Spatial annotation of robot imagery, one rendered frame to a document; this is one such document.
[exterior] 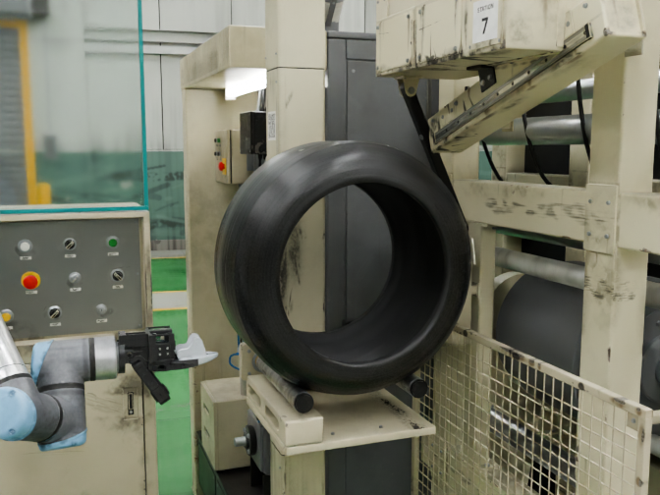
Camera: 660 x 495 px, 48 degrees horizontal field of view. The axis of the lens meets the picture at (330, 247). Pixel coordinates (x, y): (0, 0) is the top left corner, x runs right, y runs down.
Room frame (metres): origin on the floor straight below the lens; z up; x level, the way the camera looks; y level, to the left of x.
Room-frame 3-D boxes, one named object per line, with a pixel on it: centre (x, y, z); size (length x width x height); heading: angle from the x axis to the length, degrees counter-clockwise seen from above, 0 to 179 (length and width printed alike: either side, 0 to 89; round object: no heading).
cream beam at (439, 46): (1.74, -0.34, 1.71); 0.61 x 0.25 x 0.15; 20
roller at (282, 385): (1.70, 0.12, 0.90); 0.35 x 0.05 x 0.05; 20
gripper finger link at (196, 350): (1.54, 0.29, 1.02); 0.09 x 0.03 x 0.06; 110
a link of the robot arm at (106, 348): (1.50, 0.47, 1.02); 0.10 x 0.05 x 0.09; 20
